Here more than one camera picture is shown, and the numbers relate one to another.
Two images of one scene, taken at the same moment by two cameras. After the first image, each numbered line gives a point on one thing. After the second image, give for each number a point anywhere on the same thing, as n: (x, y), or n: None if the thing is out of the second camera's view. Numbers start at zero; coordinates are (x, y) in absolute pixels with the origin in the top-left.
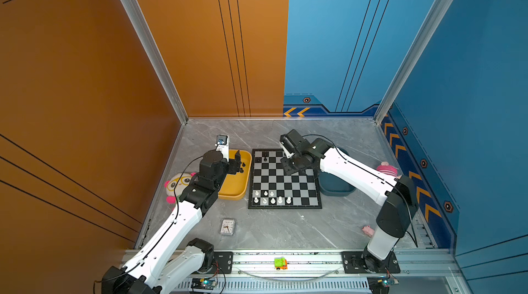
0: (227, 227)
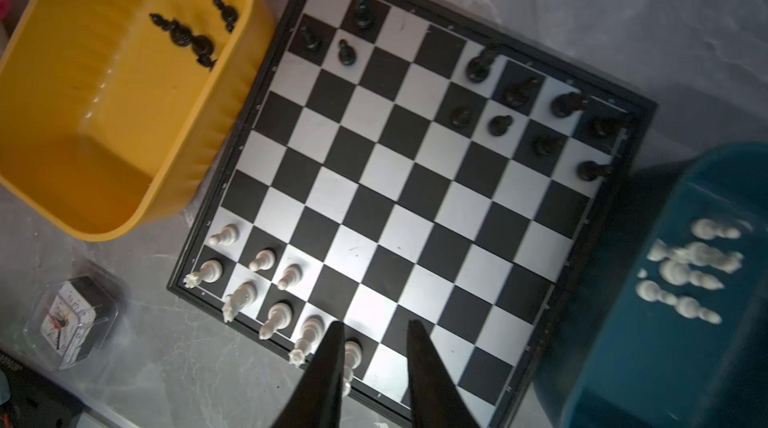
0: (73, 320)
